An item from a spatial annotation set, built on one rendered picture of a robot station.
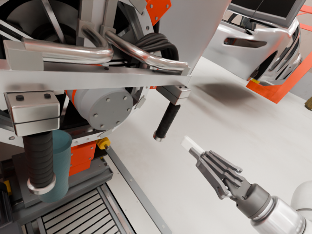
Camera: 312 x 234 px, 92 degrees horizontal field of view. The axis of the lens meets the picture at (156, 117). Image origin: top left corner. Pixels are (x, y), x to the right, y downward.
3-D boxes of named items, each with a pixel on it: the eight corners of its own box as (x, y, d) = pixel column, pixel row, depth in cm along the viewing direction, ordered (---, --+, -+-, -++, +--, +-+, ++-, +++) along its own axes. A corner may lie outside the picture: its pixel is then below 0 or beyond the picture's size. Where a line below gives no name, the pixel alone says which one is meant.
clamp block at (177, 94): (165, 88, 51) (171, 74, 49) (184, 104, 47) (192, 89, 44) (154, 89, 48) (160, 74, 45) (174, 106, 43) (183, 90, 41)
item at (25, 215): (88, 144, 122) (90, 135, 117) (111, 179, 105) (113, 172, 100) (2, 170, 87) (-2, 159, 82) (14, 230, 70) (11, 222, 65)
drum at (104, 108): (98, 91, 58) (104, 55, 51) (129, 126, 48) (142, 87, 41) (55, 94, 48) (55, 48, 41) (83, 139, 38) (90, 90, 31)
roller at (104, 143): (87, 115, 89) (87, 107, 86) (112, 151, 75) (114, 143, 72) (76, 117, 85) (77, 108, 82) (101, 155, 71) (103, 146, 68)
